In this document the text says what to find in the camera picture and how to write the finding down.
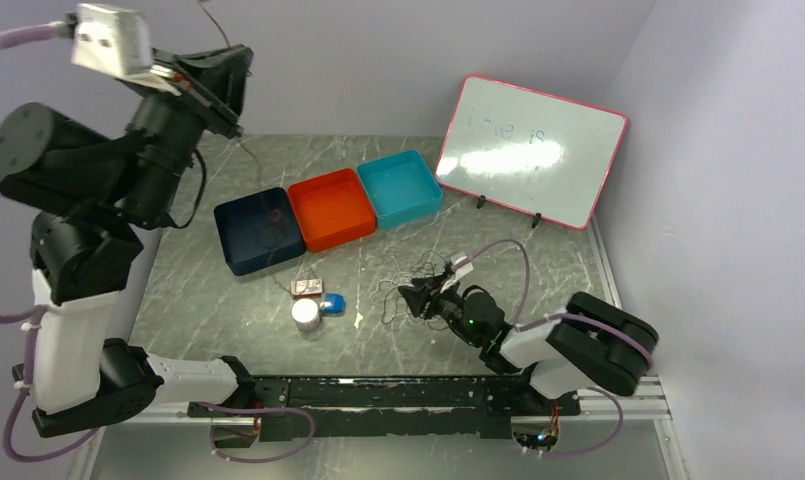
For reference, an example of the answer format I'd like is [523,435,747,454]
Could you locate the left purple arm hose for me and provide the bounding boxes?
[0,19,102,464]

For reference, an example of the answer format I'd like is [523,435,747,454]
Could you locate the red white small box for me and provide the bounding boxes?
[290,278,324,299]

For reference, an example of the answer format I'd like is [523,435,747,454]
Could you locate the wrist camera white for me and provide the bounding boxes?
[71,3,177,94]
[441,252,474,292]

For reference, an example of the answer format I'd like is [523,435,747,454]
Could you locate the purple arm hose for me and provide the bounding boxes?
[454,238,655,458]
[0,19,102,464]

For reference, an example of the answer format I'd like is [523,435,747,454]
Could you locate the dark navy square tray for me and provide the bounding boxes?
[213,187,306,276]

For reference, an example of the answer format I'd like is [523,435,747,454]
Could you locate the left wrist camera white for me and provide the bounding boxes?
[71,3,177,94]

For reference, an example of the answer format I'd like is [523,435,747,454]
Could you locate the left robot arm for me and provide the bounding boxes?
[0,45,255,438]

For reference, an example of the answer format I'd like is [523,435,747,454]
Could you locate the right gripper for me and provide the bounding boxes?
[398,272,482,347]

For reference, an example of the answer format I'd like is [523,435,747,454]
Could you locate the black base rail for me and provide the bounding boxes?
[189,374,582,442]

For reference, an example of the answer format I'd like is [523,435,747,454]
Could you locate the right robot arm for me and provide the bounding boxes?
[397,274,660,414]

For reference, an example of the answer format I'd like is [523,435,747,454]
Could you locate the orange square tray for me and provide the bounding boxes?
[287,168,377,253]

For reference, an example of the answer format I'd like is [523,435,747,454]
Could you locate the pink framed whiteboard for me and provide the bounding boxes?
[436,75,629,230]

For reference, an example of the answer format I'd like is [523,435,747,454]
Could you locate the clear round clip jar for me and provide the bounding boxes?
[291,298,321,332]

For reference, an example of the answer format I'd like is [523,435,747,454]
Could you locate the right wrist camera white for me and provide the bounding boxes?
[441,252,474,292]

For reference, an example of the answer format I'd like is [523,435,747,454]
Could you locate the white cable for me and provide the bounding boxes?
[375,248,456,326]

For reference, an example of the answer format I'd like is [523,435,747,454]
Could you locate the black cable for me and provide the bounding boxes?
[378,248,453,333]

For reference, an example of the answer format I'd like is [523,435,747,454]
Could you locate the brown cable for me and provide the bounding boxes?
[196,0,324,296]

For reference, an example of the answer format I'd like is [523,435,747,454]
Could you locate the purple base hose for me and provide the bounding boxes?
[199,404,317,464]

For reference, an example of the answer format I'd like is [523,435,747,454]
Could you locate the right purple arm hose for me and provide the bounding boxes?
[454,238,655,458]

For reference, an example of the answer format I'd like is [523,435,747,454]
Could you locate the teal square tray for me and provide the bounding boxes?
[355,150,443,230]

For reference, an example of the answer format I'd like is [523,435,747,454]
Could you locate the blue small stapler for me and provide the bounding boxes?
[319,293,346,316]

